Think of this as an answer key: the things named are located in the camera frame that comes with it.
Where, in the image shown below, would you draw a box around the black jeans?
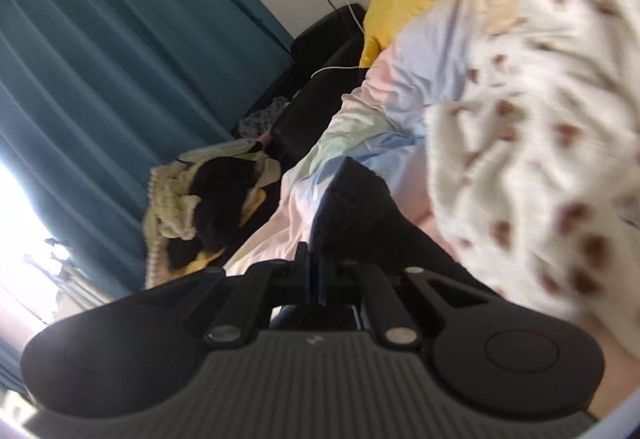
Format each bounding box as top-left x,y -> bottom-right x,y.
269,156 -> 501,335

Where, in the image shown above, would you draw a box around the yellow garment on pile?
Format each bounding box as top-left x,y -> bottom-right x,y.
167,188 -> 277,280

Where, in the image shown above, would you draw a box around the black garment on pile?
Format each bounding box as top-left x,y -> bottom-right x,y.
167,157 -> 257,273

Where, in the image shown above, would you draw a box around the cream knitted blanket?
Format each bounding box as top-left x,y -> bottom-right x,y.
142,140 -> 282,289

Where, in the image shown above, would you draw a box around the pastel pink bed sheet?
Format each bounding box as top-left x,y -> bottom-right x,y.
229,0 -> 639,417

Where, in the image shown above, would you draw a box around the black sofa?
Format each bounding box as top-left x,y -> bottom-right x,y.
232,3 -> 366,167

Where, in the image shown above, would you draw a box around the white heart pattern fleece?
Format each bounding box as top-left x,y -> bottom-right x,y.
425,0 -> 639,324

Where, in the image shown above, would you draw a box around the teal curtain right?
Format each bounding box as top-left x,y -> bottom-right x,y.
0,0 -> 295,395

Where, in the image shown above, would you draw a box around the white charging cable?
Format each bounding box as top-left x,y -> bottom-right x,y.
310,0 -> 367,79

